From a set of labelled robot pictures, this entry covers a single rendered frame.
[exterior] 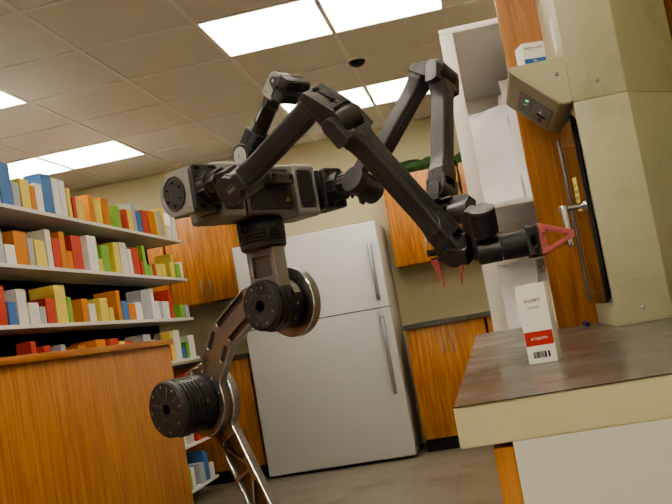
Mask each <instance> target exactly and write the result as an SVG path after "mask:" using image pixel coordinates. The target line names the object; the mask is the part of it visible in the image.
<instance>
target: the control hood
mask: <svg viewBox="0 0 672 504"><path fill-rule="evenodd" d="M520 91H521V92H523V93H524V94H526V95H527V96H529V97H531V98H532V99H534V100H535V101H537V102H538V103H540V104H542V105H543V106H545V107H546V108H548V109H549V110H551V111H553V115H552V118H551V121H550V124H549V127H548V129H547V128H545V127H544V126H542V125H541V124H539V123H537V122H536V121H534V120H533V119H531V118H530V117H528V116H526V115H525V114H523V113H522V112H520V111H519V110H517V108H518V101H519V95H520ZM572 102H573V100H572V95H571V90H570V85H569V80H568V75H567V70H566V65H565V60H564V58H563V57H557V58H553V59H548V60H543V61H539V62H534V63H529V64H525V65H520V66H515V67H511V68H510V69H509V73H508V83H507V94H506V104H507V106H509V107H510V108H512V109H513V110H515V111H516V112H518V113H520V114H521V115H523V116H524V117H526V118H527V119H529V120H531V121H532V122H534V123H535V124H537V125H538V126H540V127H541V128H543V129H545V130H546V131H548V132H549V133H550V132H551V133H554V132H559V131H560V130H561V128H562V125H563V123H564V121H565V118H566V116H567V114H568V111H569V109H570V107H571V104H572Z"/></svg>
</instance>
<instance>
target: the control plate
mask: <svg viewBox="0 0 672 504"><path fill-rule="evenodd" d="M525 99H526V100H528V101H529V102H527V101H526V100H525ZM525 104H527V105H528V106H526V105H525ZM541 108H543V109H544V110H542V111H543V112H541V113H542V114H541V116H543V117H544V118H545V120H544V119H542V118H540V117H539V116H537V115H536V113H538V114H539V112H540V109H541ZM517 110H519V111H520V112H522V113H523V114H525V115H526V116H528V117H530V118H531V119H533V120H534V121H536V122H537V123H539V122H538V121H539V120H538V119H537V117H539V118H540V119H542V121H540V122H541V123H539V124H541V125H542V126H544V127H545V128H547V129H548V127H549V124H550V121H551V118H552V115H553V111H551V110H549V109H548V108H546V107H545V106H543V105H542V104H540V103H538V102H537V101H535V100H534V99H532V98H531V97H529V96H527V95H526V94H524V93H523V92H521V91H520V95H519V101H518V108H517ZM537 120H538V121H537Z"/></svg>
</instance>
